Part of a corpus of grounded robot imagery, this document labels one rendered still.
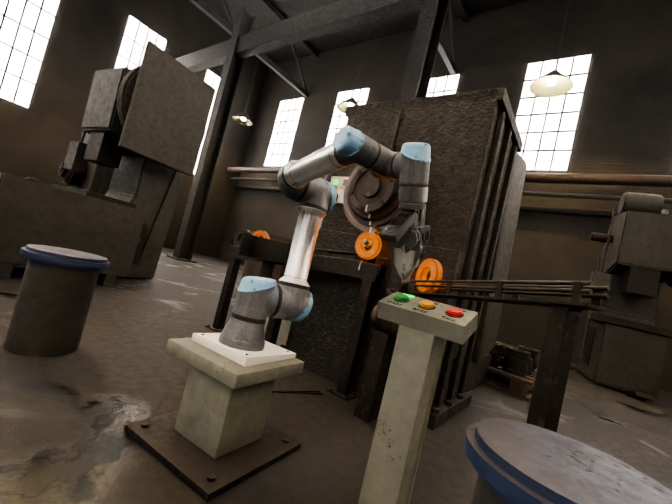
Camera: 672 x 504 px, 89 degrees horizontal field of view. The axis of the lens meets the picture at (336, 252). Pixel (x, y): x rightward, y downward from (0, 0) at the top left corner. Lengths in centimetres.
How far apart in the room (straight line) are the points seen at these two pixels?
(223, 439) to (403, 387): 56
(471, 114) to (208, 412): 184
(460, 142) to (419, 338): 134
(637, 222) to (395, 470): 517
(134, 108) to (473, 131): 299
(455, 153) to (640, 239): 406
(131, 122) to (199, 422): 309
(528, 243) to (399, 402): 709
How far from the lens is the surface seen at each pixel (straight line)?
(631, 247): 575
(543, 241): 789
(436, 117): 218
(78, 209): 349
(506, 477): 61
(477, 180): 193
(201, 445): 124
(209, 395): 119
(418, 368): 93
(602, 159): 833
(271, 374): 113
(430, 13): 622
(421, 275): 159
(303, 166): 108
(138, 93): 393
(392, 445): 100
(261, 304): 115
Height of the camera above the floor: 64
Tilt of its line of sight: 3 degrees up
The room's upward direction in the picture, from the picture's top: 14 degrees clockwise
